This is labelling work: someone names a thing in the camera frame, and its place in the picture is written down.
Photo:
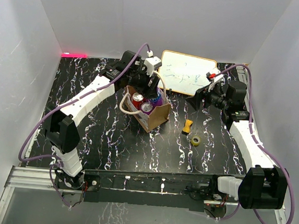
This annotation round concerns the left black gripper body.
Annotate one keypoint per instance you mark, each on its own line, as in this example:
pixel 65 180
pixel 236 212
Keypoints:
pixel 140 81

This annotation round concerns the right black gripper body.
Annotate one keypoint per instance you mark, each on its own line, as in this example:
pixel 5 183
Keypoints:
pixel 217 98

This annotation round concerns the red cola can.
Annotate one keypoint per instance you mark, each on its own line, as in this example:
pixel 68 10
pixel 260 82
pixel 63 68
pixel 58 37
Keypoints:
pixel 137 100

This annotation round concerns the purple soda can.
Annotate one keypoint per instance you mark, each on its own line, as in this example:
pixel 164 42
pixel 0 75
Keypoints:
pixel 146 108
pixel 158 101

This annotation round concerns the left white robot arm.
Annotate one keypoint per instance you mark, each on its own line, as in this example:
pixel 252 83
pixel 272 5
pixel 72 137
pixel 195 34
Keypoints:
pixel 60 128

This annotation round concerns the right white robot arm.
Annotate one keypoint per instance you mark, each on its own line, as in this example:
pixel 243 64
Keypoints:
pixel 264 185

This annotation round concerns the orange dog bone toy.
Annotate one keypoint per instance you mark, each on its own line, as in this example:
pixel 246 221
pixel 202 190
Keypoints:
pixel 187 127

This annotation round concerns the yellow tape roll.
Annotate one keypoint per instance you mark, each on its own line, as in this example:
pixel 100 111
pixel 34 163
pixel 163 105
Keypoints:
pixel 195 140

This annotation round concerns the pink red tape strip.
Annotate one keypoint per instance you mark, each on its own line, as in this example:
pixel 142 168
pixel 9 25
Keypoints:
pixel 71 55

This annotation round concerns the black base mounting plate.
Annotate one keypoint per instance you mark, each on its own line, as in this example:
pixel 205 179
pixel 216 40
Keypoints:
pixel 189 191

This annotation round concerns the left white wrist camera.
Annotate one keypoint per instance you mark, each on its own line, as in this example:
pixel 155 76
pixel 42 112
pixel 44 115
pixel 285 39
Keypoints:
pixel 152 64

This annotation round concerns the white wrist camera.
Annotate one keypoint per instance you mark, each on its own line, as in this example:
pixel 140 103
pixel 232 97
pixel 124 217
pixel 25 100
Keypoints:
pixel 152 64
pixel 214 76

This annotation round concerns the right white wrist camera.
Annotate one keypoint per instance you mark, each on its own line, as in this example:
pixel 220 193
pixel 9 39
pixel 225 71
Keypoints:
pixel 214 76

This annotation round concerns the small whiteboard orange frame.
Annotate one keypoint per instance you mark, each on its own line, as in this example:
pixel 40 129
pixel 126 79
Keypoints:
pixel 185 73

